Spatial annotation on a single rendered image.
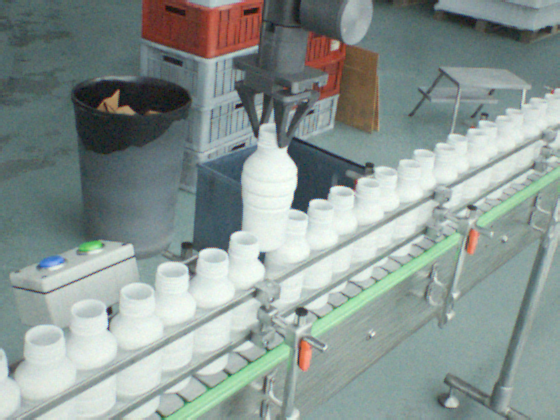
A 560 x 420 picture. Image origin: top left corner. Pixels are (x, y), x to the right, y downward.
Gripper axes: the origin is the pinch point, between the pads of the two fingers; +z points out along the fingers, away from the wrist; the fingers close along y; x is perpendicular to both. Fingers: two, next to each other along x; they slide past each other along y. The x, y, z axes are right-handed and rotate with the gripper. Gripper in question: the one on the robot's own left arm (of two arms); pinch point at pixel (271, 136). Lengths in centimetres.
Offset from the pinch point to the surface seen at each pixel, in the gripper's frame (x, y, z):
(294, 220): -4.2, -2.3, 12.5
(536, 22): -625, 209, 111
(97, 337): 28.6, -2.7, 15.3
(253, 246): 4.7, -2.9, 13.0
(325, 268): -10.4, -4.5, 21.5
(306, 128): -262, 184, 123
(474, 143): -57, -2, 14
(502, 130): -69, -2, 14
